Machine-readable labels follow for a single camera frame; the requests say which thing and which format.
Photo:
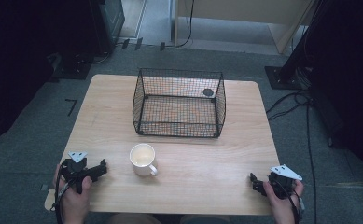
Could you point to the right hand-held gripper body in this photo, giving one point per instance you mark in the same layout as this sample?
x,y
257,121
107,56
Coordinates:
x,y
282,183

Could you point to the person's right hand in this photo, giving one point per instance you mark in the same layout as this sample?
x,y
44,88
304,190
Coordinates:
x,y
282,207

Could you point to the black round tag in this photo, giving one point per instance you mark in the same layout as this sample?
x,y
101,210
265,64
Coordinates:
x,y
207,92

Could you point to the black tape strip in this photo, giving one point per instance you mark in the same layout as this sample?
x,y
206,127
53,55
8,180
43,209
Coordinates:
x,y
125,43
162,46
138,43

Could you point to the white cup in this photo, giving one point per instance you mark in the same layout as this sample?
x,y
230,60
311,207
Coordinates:
x,y
142,159

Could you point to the black stand base plate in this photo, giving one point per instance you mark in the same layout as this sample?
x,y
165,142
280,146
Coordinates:
x,y
72,70

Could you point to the grey tape piece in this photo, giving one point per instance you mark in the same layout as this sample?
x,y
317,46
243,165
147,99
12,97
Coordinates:
x,y
44,187

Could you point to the person's left hand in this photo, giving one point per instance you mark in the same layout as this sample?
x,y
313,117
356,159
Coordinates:
x,y
76,199

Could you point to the black equipment case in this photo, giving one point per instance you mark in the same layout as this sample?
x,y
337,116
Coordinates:
x,y
109,21

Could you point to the beige wooden cabinet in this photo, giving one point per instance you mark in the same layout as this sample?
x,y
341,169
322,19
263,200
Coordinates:
x,y
247,12

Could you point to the black metal stand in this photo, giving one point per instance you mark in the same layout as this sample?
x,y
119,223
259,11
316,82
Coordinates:
x,y
294,62

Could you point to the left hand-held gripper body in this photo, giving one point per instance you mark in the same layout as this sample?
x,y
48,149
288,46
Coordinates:
x,y
74,171

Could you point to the dark curtain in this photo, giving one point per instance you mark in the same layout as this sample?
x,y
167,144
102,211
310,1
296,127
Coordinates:
x,y
11,62
353,77

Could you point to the angled black tape mark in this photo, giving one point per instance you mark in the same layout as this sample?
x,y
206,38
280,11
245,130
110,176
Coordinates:
x,y
72,105

